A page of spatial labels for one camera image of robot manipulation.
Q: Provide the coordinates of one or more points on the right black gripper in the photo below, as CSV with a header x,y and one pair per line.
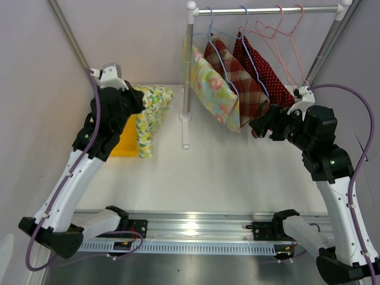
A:
x,y
275,120

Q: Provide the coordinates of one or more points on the lemon print cloth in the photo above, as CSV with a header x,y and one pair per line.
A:
x,y
156,100

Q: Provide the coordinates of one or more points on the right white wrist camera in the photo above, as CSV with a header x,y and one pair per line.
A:
x,y
304,98

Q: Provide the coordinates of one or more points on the blue wire hanger left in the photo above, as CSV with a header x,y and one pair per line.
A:
x,y
208,37

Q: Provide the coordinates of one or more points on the yellow plastic tray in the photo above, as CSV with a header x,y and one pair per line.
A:
x,y
128,144

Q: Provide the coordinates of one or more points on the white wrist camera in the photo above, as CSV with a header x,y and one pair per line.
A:
x,y
304,98
109,76

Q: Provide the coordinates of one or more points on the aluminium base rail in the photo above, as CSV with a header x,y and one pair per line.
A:
x,y
207,222

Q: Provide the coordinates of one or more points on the red plaid skirt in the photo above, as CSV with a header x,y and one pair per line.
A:
x,y
253,101

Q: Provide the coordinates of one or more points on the pink wire hanger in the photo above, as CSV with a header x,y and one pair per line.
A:
x,y
289,77
275,41

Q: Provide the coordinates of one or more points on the blue wire hanger right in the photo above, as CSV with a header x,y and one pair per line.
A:
x,y
242,38

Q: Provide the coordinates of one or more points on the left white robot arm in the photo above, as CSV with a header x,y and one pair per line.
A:
x,y
90,151

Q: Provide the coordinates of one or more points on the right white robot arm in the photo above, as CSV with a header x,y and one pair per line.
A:
x,y
350,255

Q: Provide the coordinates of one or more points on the metal clothes rack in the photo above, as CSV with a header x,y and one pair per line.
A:
x,y
342,10

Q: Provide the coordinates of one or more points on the blue wire hanger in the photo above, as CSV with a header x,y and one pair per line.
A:
x,y
242,38
208,37

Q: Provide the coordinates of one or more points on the white slotted cable duct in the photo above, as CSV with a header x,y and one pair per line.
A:
x,y
199,248

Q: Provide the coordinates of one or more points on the pastel floral skirt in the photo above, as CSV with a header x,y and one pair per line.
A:
x,y
213,91

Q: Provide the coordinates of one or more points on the red polka dot skirt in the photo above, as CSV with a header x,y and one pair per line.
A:
x,y
267,74

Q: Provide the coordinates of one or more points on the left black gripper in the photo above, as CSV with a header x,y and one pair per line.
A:
x,y
136,97

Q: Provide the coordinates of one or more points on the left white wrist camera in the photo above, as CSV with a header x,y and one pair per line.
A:
x,y
109,76

